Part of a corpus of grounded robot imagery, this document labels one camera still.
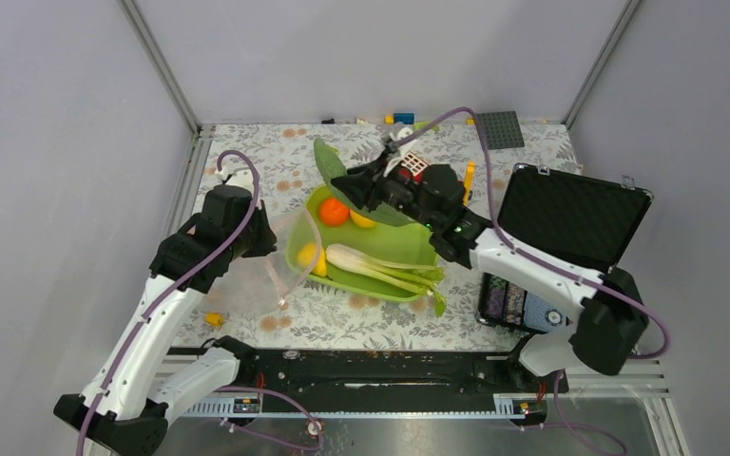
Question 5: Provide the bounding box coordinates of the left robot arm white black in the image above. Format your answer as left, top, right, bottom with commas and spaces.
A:
53, 184, 277, 455

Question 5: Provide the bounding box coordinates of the red white window brick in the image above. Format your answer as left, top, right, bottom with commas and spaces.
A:
399, 153, 430, 183

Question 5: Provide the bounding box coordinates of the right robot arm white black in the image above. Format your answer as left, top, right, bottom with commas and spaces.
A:
330, 159, 653, 391

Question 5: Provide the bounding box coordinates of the black poker chip case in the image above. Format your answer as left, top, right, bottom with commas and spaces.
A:
477, 163, 654, 333

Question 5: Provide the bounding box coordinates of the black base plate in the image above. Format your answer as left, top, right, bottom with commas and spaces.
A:
135, 339, 569, 417

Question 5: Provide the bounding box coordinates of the floral table mat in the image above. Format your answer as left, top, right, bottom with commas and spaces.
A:
174, 123, 582, 351

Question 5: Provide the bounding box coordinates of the grey brick baseplate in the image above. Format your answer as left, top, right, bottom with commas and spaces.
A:
475, 111, 525, 150

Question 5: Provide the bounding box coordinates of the yellow toy lemon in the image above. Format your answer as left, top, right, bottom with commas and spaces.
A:
350, 211, 377, 229

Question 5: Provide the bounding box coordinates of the green plastic tray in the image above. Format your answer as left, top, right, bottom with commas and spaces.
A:
285, 185, 438, 302

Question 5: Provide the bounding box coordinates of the yellow blue brick tower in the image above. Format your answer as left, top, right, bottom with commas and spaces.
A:
462, 161, 476, 205

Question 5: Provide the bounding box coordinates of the green arch brick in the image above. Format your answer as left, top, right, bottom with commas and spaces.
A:
413, 121, 440, 133

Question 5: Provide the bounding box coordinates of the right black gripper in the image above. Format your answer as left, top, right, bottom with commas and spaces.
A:
333, 148, 441, 231

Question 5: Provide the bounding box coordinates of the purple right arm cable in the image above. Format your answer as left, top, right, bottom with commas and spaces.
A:
390, 106, 672, 361

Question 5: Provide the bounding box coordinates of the blue yellow brick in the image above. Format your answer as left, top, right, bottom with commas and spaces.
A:
384, 112, 414, 125

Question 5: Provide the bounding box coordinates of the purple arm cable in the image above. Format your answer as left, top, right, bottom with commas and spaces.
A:
390, 106, 672, 361
75, 149, 261, 456

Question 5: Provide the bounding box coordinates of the orange toy fruit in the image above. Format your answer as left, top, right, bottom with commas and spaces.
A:
317, 197, 350, 227

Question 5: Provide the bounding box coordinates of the green toy cucumber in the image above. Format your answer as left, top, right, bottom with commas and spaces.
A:
313, 139, 414, 227

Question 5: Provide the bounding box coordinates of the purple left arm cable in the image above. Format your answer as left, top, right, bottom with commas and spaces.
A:
75, 149, 261, 456

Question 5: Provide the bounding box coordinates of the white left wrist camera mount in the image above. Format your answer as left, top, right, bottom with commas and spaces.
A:
215, 167, 254, 192

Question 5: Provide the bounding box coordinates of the clear zip top bag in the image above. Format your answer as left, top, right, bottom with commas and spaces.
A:
198, 209, 313, 317

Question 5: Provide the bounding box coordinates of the white green toy leek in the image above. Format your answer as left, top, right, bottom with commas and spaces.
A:
325, 243, 447, 317

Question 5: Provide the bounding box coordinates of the small yellow brick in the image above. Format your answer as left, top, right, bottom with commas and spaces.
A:
204, 313, 225, 328

